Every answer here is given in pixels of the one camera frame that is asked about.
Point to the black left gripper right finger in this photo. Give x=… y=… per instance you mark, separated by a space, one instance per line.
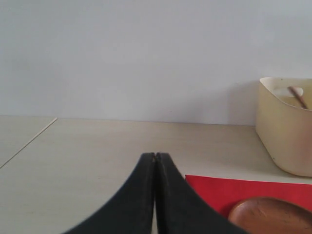
x=179 y=209

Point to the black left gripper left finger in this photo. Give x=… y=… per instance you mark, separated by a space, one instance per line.
x=130 y=210

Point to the red table cloth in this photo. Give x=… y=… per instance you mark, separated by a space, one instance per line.
x=222 y=194

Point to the brown wooden plate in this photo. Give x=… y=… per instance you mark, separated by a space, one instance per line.
x=268 y=215

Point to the brown wooden spoon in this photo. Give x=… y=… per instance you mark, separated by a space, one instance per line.
x=298 y=97

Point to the cream plastic bin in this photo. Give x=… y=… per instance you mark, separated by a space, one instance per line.
x=285 y=128

